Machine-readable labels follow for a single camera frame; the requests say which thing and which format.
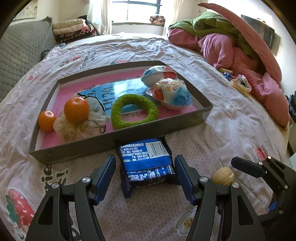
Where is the walnut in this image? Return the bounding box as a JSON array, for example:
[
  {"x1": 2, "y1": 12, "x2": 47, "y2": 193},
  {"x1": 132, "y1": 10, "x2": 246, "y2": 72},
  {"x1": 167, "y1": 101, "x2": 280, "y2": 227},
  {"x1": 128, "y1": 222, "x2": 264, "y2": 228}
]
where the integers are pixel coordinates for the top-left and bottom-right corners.
[{"x1": 212, "y1": 167, "x2": 234, "y2": 186}]

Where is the grey shallow cardboard box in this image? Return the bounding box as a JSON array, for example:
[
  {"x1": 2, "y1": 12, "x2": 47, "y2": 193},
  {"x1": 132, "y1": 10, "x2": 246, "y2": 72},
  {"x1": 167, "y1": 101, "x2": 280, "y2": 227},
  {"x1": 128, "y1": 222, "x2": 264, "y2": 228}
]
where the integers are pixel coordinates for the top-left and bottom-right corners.
[{"x1": 29, "y1": 61, "x2": 213, "y2": 165}]

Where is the pink pillow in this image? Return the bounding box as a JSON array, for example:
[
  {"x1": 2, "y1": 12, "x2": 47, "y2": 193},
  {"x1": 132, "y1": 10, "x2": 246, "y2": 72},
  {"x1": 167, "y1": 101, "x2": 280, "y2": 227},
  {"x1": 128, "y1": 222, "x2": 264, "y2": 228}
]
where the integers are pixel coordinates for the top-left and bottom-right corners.
[{"x1": 198, "y1": 3, "x2": 282, "y2": 86}]

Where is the green blanket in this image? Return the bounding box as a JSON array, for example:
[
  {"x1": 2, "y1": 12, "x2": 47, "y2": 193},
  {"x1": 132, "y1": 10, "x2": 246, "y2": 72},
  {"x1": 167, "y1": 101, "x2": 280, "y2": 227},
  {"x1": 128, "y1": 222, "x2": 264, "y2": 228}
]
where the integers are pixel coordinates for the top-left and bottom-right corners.
[{"x1": 169, "y1": 11, "x2": 257, "y2": 58}]

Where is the cream mesh drawstring pouch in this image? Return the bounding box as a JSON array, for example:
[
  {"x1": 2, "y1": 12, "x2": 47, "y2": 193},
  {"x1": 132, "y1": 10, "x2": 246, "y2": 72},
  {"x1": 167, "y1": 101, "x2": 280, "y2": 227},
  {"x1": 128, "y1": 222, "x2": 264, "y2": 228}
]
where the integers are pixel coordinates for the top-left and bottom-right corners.
[{"x1": 53, "y1": 95, "x2": 108, "y2": 143}]

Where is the dark wall-mounted screen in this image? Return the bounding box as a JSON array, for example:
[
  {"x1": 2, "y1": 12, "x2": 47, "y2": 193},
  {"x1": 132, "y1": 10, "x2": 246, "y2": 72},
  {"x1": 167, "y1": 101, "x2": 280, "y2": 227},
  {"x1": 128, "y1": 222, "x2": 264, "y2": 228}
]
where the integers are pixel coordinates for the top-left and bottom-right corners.
[{"x1": 241, "y1": 15, "x2": 275, "y2": 49}]

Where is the grey quilted headboard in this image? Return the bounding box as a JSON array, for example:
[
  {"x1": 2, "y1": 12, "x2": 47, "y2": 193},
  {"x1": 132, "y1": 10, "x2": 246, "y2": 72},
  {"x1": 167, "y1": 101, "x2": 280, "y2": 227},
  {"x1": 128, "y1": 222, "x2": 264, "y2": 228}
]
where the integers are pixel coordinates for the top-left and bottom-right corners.
[{"x1": 1, "y1": 16, "x2": 56, "y2": 100}]

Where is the white curtain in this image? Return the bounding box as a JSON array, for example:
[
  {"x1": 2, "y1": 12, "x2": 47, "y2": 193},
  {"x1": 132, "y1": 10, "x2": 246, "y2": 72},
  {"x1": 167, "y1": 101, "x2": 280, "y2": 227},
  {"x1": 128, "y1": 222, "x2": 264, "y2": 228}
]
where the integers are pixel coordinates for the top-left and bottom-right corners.
[
  {"x1": 87, "y1": 0, "x2": 112, "y2": 35},
  {"x1": 162, "y1": 0, "x2": 183, "y2": 36}
]

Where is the stack of folded blankets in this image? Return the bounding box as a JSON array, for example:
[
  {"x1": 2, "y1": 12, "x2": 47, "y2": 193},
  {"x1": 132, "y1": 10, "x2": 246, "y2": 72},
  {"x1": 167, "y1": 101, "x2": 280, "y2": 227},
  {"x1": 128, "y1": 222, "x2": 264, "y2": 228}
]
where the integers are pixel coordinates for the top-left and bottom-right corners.
[{"x1": 52, "y1": 18, "x2": 99, "y2": 44}]

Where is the orange tangerine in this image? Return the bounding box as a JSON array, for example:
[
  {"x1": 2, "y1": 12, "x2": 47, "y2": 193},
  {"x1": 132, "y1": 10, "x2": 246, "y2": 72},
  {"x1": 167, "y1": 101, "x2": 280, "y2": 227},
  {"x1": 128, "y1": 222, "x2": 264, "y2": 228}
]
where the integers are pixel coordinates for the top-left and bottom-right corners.
[
  {"x1": 64, "y1": 96, "x2": 90, "y2": 124},
  {"x1": 38, "y1": 110, "x2": 57, "y2": 132}
]

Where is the patterned item on windowsill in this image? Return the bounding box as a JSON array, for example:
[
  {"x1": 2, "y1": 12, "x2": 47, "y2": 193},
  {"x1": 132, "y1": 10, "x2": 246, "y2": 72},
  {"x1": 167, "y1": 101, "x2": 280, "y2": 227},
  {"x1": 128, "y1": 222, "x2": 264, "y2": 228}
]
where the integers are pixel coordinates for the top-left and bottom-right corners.
[{"x1": 149, "y1": 15, "x2": 166, "y2": 25}]

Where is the snack pile at bedside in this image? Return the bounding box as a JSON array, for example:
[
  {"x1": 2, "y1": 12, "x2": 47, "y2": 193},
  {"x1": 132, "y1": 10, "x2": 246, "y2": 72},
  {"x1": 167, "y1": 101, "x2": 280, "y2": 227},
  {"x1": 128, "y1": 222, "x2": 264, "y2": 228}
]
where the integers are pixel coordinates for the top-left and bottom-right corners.
[{"x1": 218, "y1": 68, "x2": 252, "y2": 96}]

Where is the blue surprise egg toy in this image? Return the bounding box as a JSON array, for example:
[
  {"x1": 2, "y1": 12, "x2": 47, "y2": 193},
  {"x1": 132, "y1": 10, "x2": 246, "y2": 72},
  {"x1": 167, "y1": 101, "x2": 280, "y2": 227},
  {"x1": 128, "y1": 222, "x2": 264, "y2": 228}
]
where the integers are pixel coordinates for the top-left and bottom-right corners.
[{"x1": 145, "y1": 78, "x2": 193, "y2": 110}]

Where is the strawberry print bed sheet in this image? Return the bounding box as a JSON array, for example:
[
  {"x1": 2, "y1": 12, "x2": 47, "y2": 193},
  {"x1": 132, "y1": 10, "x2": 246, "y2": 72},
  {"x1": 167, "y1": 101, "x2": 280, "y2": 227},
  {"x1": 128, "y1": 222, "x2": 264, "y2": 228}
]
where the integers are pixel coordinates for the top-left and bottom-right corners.
[{"x1": 1, "y1": 38, "x2": 288, "y2": 240}]

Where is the white curtain left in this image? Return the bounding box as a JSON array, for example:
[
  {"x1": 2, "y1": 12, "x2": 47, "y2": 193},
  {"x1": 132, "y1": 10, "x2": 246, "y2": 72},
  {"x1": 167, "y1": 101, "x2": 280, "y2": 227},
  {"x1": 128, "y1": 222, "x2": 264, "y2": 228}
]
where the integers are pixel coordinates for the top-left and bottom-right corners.
[{"x1": 87, "y1": 0, "x2": 112, "y2": 35}]

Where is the window with dark frame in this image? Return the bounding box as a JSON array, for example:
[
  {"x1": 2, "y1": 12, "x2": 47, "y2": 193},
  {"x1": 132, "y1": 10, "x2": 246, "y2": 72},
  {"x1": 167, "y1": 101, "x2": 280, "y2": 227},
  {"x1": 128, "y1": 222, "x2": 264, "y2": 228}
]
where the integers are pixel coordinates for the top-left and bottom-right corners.
[{"x1": 112, "y1": 0, "x2": 165, "y2": 24}]

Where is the white curtain right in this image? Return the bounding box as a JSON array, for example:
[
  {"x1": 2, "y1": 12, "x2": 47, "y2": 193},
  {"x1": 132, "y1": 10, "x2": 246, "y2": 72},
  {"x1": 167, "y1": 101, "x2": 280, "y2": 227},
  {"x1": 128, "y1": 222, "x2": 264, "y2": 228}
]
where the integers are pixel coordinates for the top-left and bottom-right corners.
[{"x1": 162, "y1": 0, "x2": 183, "y2": 36}]

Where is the red surprise egg toy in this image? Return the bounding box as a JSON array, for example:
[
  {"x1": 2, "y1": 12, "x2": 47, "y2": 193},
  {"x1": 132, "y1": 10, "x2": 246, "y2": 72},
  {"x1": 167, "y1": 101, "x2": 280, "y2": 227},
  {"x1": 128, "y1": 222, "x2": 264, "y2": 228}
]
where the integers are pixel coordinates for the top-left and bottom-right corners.
[{"x1": 141, "y1": 65, "x2": 177, "y2": 87}]

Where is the green fuzzy ring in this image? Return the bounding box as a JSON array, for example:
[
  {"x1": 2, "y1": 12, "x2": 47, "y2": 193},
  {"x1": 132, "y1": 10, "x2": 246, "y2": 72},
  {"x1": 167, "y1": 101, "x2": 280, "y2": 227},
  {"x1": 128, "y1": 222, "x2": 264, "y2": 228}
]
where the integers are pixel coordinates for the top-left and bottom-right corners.
[{"x1": 110, "y1": 93, "x2": 159, "y2": 130}]

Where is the blue snack packet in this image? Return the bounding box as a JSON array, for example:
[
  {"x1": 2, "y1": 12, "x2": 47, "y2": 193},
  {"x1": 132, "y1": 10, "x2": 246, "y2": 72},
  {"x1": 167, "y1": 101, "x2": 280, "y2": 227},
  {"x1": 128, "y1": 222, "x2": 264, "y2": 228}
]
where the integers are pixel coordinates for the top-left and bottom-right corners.
[{"x1": 116, "y1": 136, "x2": 180, "y2": 198}]

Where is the pink crumpled quilt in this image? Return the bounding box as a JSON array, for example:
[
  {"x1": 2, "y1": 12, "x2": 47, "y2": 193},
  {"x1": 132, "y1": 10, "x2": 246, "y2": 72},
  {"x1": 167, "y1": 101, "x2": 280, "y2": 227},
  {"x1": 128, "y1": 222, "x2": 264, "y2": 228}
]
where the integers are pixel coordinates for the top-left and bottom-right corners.
[{"x1": 168, "y1": 28, "x2": 290, "y2": 128}]

